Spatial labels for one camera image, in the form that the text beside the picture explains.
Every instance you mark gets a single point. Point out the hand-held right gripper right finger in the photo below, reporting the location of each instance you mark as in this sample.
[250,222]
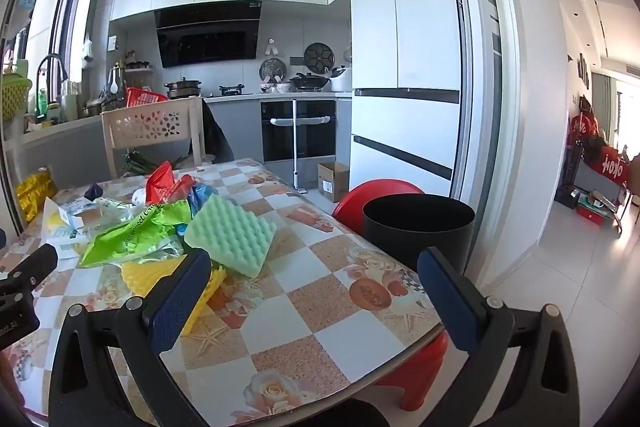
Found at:
[450,302]

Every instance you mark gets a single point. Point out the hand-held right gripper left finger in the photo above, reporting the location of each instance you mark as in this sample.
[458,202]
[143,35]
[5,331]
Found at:
[180,302]

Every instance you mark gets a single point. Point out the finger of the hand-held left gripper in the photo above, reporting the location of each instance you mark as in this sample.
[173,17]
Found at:
[30,262]

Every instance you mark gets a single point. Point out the yellow plastic packaging tray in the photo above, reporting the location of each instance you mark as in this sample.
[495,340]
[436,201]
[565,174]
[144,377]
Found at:
[150,277]

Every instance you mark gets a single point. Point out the white and blue carton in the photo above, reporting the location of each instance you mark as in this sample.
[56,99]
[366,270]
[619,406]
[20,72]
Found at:
[75,214]

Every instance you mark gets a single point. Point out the black trash bin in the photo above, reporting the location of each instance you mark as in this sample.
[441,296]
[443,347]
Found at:
[415,237]

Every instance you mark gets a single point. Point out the green wavy sponge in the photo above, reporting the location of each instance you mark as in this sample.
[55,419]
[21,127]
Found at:
[230,232]

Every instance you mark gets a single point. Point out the blue plastic bag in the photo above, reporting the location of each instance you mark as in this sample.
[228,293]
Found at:
[202,197]

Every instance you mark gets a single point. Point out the white printed plastic bag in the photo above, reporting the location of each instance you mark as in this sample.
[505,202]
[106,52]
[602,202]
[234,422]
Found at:
[55,234]

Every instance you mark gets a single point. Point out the yellow foil bag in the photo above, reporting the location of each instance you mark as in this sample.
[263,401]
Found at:
[35,192]

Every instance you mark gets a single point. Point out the green plastic bag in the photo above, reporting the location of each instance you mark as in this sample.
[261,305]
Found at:
[135,232]

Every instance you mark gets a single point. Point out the dark blue wrapper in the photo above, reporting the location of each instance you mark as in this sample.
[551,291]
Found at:
[92,191]

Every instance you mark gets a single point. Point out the red plastic bag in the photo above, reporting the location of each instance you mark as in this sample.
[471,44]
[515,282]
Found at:
[160,184]

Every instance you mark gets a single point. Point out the checkered floral tablecloth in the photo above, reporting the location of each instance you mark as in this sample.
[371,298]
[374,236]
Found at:
[310,297]

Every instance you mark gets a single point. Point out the red plastic stool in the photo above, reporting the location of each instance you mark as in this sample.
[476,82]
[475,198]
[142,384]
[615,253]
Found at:
[360,202]

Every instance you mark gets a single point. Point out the green leeks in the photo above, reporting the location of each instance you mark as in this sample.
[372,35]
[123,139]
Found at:
[142,162]

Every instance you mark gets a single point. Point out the green plastic basket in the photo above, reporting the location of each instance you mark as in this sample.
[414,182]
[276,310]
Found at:
[15,97]

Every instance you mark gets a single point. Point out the red flat box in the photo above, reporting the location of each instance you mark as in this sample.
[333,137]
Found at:
[591,214]

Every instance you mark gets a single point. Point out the cardboard box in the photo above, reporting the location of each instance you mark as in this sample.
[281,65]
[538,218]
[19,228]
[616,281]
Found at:
[332,184]

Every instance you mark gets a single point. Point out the black jacket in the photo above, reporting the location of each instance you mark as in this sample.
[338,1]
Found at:
[217,137]

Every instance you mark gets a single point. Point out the beige perforated chair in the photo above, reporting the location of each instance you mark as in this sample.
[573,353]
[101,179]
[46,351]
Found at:
[145,127]

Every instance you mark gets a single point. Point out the black kitchen faucet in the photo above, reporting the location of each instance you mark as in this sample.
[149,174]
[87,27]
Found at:
[38,77]

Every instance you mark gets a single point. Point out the white stick mop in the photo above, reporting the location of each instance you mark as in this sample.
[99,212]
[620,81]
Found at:
[296,157]

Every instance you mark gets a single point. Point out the red plastic basket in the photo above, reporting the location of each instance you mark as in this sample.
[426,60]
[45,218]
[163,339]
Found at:
[142,97]

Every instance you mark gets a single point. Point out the black built-in oven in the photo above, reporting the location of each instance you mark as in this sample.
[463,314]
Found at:
[315,142]

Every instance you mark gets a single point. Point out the red banner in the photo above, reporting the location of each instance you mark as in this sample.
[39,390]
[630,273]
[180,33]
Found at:
[612,167]

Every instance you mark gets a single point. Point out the steel steamer pot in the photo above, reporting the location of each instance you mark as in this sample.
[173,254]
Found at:
[182,89]

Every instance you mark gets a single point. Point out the black gas burner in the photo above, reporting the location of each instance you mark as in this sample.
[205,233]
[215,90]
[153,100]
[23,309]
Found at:
[232,90]

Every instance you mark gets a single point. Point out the white rice cooker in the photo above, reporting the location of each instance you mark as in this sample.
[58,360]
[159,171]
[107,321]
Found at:
[341,82]

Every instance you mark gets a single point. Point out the white refrigerator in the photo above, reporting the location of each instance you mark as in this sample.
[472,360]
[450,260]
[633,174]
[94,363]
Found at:
[425,57]

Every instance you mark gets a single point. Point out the round grey patterned plate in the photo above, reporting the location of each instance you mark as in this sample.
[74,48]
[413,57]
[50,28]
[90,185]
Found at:
[272,69]

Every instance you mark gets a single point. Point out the black wok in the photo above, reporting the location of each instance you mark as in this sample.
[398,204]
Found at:
[310,82]

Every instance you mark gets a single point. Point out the black range hood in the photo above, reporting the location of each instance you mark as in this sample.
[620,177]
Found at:
[210,42]

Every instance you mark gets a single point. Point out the round dark sectioned pan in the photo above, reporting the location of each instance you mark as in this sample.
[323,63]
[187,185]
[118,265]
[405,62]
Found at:
[320,57]

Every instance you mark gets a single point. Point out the sliding door frame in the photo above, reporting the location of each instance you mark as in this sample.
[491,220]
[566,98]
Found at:
[492,107]

